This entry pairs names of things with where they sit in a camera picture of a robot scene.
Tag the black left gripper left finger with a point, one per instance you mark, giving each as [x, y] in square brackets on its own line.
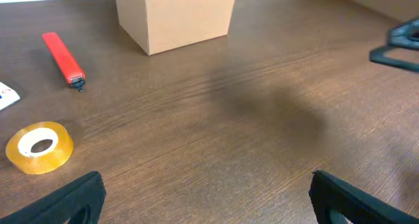
[80, 201]

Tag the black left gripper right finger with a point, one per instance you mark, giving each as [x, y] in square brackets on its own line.
[336, 201]

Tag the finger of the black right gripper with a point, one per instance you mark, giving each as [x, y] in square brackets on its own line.
[404, 35]
[378, 56]

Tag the yellow tape roll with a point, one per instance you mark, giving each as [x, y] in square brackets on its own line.
[40, 148]

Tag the white eraser packet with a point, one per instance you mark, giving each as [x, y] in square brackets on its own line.
[8, 96]

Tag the brown cardboard box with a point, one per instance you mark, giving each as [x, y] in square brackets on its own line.
[161, 25]

